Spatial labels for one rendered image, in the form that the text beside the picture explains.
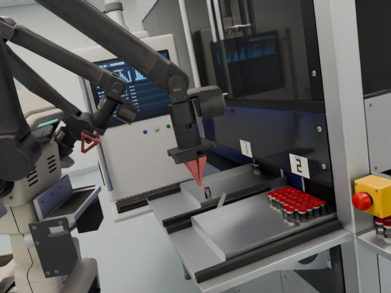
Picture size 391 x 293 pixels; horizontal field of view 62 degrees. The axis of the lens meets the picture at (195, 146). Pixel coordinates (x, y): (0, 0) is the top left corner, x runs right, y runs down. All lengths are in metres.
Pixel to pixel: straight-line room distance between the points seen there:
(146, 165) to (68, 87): 4.61
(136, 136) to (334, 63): 1.08
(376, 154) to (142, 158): 1.10
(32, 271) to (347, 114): 0.91
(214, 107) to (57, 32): 5.63
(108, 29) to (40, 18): 5.64
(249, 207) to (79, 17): 0.75
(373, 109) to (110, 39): 0.61
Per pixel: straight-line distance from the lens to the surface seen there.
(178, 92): 0.71
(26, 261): 1.11
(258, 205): 1.11
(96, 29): 0.71
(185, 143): 0.74
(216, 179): 1.41
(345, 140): 0.83
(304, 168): 0.99
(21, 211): 1.03
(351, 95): 0.83
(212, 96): 0.74
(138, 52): 0.70
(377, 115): 0.89
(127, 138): 1.64
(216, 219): 1.06
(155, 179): 1.70
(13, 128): 0.77
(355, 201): 0.81
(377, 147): 0.90
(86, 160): 6.27
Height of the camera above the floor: 1.33
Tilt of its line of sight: 12 degrees down
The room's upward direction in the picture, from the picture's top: 11 degrees counter-clockwise
